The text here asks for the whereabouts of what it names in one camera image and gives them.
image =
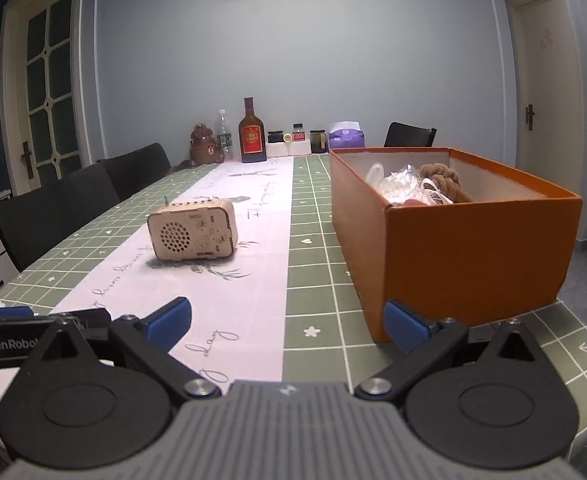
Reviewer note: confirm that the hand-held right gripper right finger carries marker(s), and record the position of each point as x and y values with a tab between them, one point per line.
406	329

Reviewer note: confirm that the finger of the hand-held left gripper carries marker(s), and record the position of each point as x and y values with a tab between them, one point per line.
8	311

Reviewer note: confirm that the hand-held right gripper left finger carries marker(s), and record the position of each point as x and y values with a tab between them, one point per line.
171	322

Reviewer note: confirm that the orange cardboard box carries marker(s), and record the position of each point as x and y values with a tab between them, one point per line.
473	260

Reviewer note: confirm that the clear plastic bag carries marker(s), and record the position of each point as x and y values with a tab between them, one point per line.
398	183

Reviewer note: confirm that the white printed table runner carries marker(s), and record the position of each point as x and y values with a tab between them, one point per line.
243	300

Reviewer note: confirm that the wooden radio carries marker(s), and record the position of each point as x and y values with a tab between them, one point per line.
193	232

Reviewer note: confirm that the black chair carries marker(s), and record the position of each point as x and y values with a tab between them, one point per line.
136	170
53	215
408	135

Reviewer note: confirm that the brown bear figurine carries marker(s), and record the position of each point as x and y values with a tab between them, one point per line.
204	147

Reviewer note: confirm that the clear water bottle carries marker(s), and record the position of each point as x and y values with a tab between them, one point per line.
223	141

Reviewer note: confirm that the brown liquor bottle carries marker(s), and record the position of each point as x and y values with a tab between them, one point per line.
252	141

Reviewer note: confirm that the purple tissue pack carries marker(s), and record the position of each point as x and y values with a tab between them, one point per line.
347	137

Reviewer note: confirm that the large dark glass jar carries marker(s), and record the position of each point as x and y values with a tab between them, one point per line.
318	142

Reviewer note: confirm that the small dark glass jar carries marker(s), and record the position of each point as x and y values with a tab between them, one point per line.
275	137

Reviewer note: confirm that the white box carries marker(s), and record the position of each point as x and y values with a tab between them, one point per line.
293	149

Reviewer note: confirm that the small red label jar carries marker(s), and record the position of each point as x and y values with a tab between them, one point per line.
299	134

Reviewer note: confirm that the glass panel door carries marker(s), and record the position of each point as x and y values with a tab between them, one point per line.
43	85

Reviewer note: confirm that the cream plain door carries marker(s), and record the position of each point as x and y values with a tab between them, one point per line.
548	85

